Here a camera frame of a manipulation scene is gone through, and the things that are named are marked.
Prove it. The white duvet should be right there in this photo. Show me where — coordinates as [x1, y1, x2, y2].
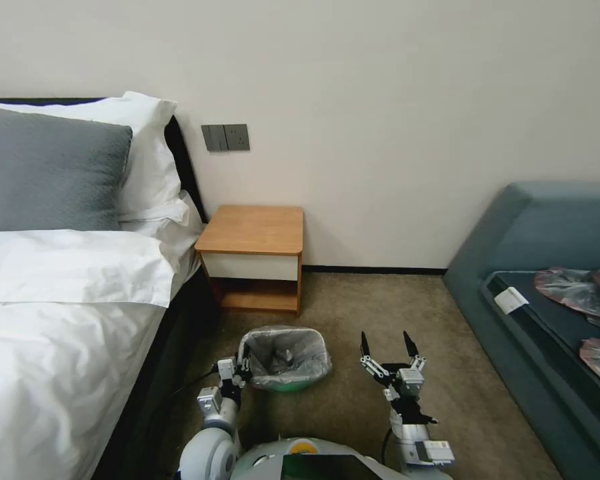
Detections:
[0, 228, 203, 480]

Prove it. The dark sofa seat cushion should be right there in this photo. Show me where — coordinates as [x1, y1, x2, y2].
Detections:
[481, 269, 600, 453]

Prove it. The small trash can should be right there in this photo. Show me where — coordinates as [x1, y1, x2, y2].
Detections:
[238, 325, 333, 393]

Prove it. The teal sofa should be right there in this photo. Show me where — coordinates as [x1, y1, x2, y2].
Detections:
[441, 180, 600, 480]

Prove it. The black headboard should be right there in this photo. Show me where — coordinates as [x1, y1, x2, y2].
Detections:
[0, 97, 210, 227]

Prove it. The white robot front shell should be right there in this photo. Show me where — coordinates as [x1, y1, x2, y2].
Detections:
[233, 436, 407, 480]

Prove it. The translucent grey garbage bag liner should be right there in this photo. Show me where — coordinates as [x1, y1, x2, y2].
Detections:
[238, 325, 333, 391]

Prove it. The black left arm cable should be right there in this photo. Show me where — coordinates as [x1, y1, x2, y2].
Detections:
[167, 365, 222, 402]

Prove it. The white sofa tag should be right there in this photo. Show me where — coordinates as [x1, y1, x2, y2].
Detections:
[494, 286, 529, 315]

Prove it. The flat white pillow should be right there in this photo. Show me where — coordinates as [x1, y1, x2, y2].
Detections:
[117, 189, 205, 273]

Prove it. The large white pillow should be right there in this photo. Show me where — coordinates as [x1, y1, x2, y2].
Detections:
[0, 90, 191, 224]

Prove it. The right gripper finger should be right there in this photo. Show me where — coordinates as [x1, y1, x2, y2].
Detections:
[403, 331, 428, 373]
[359, 331, 389, 379]

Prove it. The grey pillow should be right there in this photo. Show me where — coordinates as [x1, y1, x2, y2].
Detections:
[0, 105, 134, 234]

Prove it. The grey wall socket plate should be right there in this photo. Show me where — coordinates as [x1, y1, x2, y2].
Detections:
[223, 123, 251, 151]

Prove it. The black bed frame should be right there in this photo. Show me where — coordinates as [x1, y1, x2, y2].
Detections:
[91, 252, 223, 480]

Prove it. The grey wall switch plate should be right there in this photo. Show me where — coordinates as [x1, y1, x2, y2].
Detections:
[201, 124, 227, 152]

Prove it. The white nightstand drawer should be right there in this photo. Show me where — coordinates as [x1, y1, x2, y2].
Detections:
[201, 251, 301, 283]

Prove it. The black baseboard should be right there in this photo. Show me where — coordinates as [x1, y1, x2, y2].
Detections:
[299, 265, 449, 275]

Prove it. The wooden nightstand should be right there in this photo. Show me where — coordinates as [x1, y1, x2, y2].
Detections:
[194, 204, 305, 317]

